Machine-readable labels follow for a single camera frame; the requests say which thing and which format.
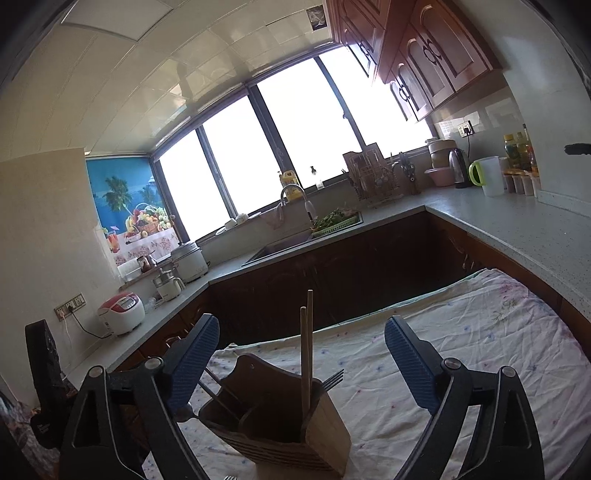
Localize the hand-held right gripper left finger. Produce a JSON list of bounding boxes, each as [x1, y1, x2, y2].
[[60, 315, 221, 480]]

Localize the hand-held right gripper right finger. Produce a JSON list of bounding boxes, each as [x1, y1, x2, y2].
[[384, 316, 546, 480]]

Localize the metal chopstick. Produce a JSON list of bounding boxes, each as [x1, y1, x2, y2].
[[203, 367, 241, 408], [198, 392, 241, 422]]

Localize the wooden utensil holder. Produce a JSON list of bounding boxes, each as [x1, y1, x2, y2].
[[198, 353, 352, 477]]

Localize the white dotted tablecloth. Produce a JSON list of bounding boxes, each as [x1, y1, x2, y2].
[[143, 268, 591, 480]]

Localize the small white kettle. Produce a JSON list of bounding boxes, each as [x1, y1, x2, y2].
[[152, 268, 186, 303]]

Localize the red and white rice cooker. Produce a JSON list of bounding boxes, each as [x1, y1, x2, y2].
[[98, 292, 146, 336]]

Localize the white electric pot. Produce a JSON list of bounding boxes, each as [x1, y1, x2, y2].
[[171, 240, 209, 283]]

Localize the wooden lower cabinets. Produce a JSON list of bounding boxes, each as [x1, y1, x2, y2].
[[111, 208, 591, 372]]

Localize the wooden cabinets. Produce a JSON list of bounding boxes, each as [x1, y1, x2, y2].
[[111, 208, 591, 372], [323, 0, 504, 123]]

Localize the kitchen sink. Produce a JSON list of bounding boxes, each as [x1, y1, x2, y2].
[[242, 231, 315, 267]]

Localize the green vegetable basket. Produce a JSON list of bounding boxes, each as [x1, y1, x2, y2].
[[310, 209, 363, 238]]

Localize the grey kitchen countertop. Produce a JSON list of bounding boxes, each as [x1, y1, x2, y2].
[[65, 187, 591, 374]]

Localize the knife and scissors holder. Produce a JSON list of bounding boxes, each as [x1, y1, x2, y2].
[[397, 152, 424, 197]]

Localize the pink basin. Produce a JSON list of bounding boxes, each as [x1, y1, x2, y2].
[[424, 167, 455, 188]]

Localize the steel kitchen faucet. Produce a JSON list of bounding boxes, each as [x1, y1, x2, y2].
[[277, 184, 317, 228]]

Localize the dish rack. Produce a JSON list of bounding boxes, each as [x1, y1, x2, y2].
[[342, 143, 400, 208]]

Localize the yellow bottle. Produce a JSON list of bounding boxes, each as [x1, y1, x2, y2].
[[279, 170, 301, 201]]

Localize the steel electric kettle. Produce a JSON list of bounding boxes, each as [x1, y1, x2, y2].
[[449, 148, 472, 189]]

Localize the spice jar set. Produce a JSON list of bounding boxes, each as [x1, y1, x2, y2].
[[503, 170, 542, 198]]

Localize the beige jar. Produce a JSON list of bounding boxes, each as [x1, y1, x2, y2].
[[427, 138, 455, 169]]

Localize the large kitchen window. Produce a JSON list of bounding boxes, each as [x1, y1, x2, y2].
[[152, 46, 435, 241]]

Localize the cooking oil bottles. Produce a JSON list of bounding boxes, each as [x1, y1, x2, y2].
[[503, 124, 539, 174]]

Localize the wooden upper cabinets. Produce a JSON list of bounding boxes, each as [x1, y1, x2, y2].
[[323, 0, 504, 123]]

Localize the black power cable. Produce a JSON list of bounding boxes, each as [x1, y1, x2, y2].
[[65, 311, 114, 341]]

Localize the wall socket strip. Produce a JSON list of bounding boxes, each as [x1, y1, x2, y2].
[[54, 293, 87, 320]]

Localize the tropical fruit wall poster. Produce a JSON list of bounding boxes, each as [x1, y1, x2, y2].
[[85, 154, 181, 267]]

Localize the white pitcher green handle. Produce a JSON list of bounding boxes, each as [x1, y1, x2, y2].
[[468, 156, 507, 197]]

